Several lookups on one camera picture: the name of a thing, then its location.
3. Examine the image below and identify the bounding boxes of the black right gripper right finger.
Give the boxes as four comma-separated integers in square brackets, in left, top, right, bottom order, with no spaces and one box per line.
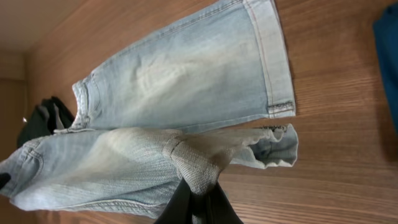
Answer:
[205,183,243,224]

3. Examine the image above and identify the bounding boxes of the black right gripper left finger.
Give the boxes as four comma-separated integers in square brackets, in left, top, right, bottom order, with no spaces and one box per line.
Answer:
[154,179,192,224]

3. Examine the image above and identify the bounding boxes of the light blue denim shorts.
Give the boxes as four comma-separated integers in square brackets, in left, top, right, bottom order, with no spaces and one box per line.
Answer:
[1,0,298,218]

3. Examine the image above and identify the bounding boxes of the black garment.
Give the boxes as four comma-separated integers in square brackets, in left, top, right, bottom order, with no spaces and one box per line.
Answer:
[17,96,75,148]

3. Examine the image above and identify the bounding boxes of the blue shirt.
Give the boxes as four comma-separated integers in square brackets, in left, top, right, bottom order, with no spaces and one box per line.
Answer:
[373,3,397,131]

